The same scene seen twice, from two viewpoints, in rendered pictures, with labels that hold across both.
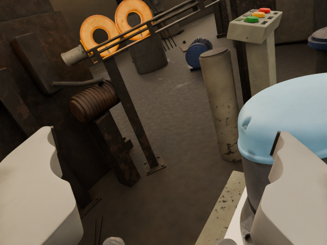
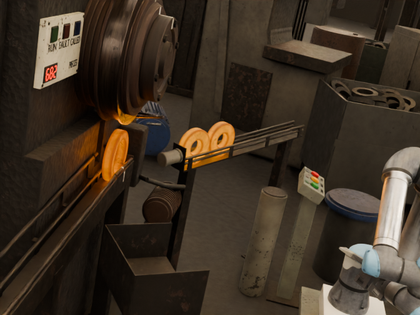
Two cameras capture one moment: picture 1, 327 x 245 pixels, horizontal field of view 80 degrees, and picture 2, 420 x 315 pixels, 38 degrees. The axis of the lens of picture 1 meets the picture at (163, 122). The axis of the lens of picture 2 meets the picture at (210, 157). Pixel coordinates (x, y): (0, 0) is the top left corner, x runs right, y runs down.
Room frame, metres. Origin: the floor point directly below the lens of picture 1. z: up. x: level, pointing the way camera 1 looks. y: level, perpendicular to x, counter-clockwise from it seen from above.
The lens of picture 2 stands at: (-0.96, 1.62, 1.49)
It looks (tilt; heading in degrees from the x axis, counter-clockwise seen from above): 19 degrees down; 320
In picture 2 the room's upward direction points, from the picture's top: 12 degrees clockwise
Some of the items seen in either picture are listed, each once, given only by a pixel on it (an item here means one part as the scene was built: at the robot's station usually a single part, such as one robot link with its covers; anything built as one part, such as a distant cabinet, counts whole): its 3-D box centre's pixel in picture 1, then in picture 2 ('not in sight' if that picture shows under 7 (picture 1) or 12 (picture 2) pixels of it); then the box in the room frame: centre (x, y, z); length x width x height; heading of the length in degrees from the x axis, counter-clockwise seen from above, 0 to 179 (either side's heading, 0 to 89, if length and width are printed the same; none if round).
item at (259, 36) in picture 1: (264, 95); (299, 237); (0.69, -0.42, 0.31); 0.24 x 0.16 x 0.62; 134
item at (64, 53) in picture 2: not in sight; (60, 48); (0.60, 0.90, 1.15); 0.26 x 0.02 x 0.18; 134
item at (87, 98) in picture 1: (115, 136); (154, 246); (0.89, 0.25, 0.27); 0.22 x 0.13 x 0.53; 134
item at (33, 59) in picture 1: (38, 66); (129, 154); (0.93, 0.42, 0.68); 0.11 x 0.08 x 0.24; 44
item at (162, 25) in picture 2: not in sight; (160, 59); (0.68, 0.51, 1.12); 0.28 x 0.06 x 0.28; 134
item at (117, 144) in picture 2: not in sight; (115, 155); (0.76, 0.58, 0.75); 0.18 x 0.03 x 0.18; 133
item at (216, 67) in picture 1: (224, 109); (262, 242); (0.78, -0.28, 0.26); 0.12 x 0.12 x 0.52
